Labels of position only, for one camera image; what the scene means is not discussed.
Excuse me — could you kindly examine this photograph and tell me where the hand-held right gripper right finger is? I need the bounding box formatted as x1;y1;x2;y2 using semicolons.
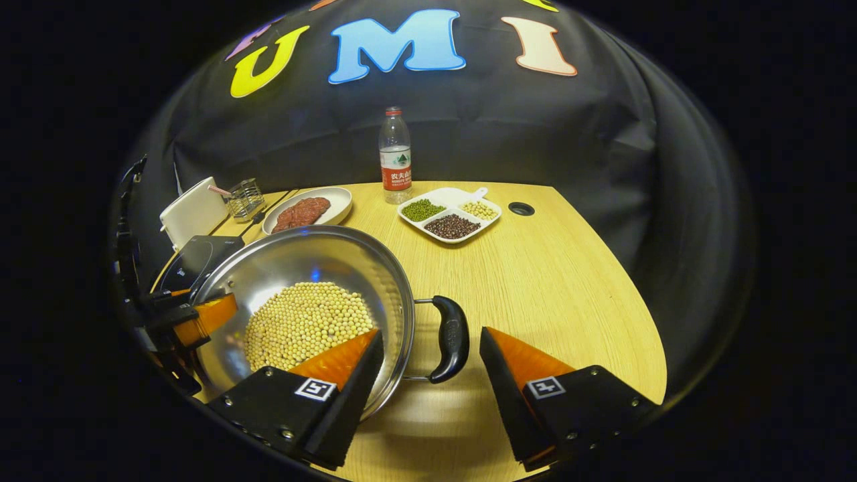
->
479;326;660;471

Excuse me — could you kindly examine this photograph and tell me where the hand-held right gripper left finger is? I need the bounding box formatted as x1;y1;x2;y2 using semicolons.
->
206;328;386;469

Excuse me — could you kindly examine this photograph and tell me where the black induction cooktop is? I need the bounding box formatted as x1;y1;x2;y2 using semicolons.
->
155;234;245;295

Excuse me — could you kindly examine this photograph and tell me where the stainless steel pot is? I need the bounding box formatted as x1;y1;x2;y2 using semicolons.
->
191;224;471;421

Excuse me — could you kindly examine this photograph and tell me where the white toaster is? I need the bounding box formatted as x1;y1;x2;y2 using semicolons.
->
159;176;230;250

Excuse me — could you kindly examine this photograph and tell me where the pile of soybeans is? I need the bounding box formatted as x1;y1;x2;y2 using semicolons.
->
243;281;376;372

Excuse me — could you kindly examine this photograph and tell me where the brown meat piece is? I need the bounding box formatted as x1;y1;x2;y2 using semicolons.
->
271;204;305;233
295;197;332;225

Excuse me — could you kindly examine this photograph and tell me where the white oval plate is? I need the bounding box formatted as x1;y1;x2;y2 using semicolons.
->
261;187;354;235

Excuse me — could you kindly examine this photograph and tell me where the white divided dish of beans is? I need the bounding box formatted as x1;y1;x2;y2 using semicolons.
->
397;187;503;244

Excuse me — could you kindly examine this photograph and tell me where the clear water bottle red label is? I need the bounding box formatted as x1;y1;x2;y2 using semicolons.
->
378;106;413;204

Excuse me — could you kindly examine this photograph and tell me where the black backdrop cloth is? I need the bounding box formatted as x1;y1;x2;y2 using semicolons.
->
127;0;754;396

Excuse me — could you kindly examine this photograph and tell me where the black cable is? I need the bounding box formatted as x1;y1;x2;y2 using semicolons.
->
209;189;299;236

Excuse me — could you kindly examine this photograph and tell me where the wire mesh basket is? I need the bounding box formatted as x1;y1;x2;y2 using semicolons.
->
226;178;266;223

